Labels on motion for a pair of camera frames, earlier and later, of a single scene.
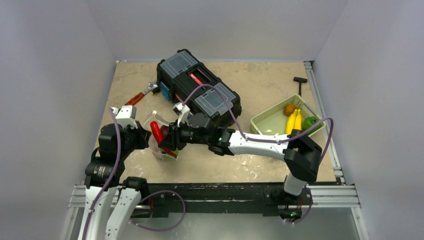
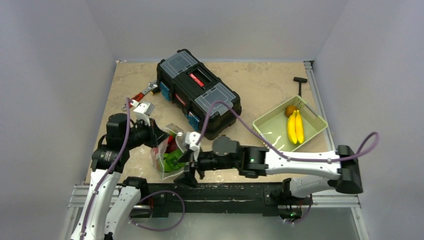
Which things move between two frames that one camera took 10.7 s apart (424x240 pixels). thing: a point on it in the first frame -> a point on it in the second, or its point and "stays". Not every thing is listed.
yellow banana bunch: [294, 122] stays
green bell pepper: [308, 121] -> [170, 161]
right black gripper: [172, 138] -> [193, 164]
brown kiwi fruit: [289, 109] stays
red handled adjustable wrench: [151, 85] stays
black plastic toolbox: [182, 79] stays
